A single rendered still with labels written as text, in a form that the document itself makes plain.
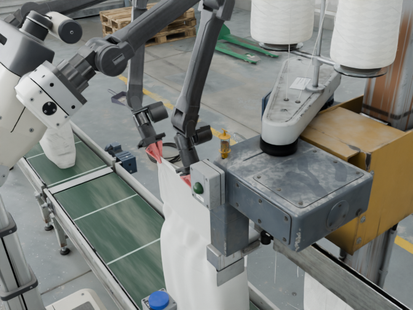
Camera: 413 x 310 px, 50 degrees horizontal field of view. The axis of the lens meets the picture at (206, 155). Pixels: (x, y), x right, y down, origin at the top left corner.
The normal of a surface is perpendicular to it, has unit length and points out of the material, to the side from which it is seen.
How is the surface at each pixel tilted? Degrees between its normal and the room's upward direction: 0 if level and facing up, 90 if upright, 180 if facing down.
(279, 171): 0
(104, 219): 0
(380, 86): 90
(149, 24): 90
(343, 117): 0
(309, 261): 90
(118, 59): 93
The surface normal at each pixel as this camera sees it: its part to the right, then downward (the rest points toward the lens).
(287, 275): -0.04, -0.86
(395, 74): -0.81, 0.32
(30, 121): 0.59, 0.39
